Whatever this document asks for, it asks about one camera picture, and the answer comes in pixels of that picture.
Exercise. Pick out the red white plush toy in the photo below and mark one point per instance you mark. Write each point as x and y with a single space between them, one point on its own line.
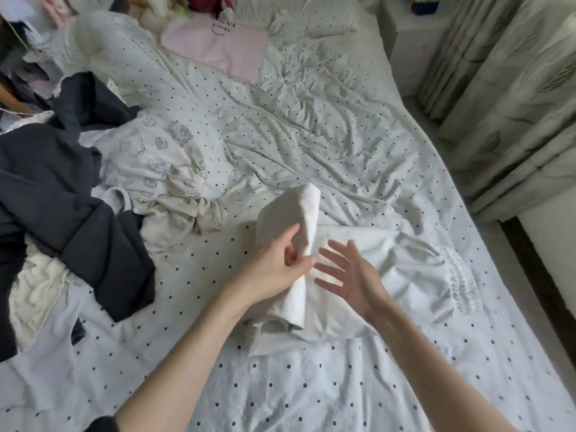
211 2

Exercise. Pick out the small pink plush toy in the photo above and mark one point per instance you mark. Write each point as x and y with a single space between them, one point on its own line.
56 9

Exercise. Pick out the cream polka dot trousers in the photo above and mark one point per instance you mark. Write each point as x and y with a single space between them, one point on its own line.
36 292

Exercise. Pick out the person's black left sleeve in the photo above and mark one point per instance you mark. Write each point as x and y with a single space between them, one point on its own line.
102 424

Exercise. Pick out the person's right forearm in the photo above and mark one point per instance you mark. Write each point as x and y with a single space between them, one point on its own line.
441 378

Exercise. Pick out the white dotted bed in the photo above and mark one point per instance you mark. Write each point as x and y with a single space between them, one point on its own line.
342 130

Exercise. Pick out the person's left forearm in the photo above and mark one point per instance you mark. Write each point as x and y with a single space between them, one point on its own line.
184 369

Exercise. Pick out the black garment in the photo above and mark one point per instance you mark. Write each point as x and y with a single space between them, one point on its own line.
63 202

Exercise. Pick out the dark small box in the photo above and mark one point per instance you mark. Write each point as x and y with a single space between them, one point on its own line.
425 6

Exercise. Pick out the plush toys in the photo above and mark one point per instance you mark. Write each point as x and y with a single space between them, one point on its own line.
153 4

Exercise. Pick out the person's left hand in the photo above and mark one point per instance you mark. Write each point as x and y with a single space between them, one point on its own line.
270 270

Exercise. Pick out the person's right hand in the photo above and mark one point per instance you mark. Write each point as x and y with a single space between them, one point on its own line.
355 279

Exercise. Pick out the striped beige curtain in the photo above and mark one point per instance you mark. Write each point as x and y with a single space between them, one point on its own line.
513 94

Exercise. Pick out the cream patterned pyjama top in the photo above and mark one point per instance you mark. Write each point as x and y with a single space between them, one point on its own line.
153 162

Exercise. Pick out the light grey smocked garment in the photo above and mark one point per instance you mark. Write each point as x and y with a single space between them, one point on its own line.
45 364

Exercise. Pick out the white bedside cabinet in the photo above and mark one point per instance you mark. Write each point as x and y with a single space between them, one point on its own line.
409 45

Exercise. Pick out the white crumpled blanket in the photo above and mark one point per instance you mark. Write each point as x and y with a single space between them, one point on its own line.
99 45

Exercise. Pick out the dark side table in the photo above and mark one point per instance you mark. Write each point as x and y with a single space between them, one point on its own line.
13 99

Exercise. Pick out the white pillow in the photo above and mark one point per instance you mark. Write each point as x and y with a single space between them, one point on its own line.
306 15

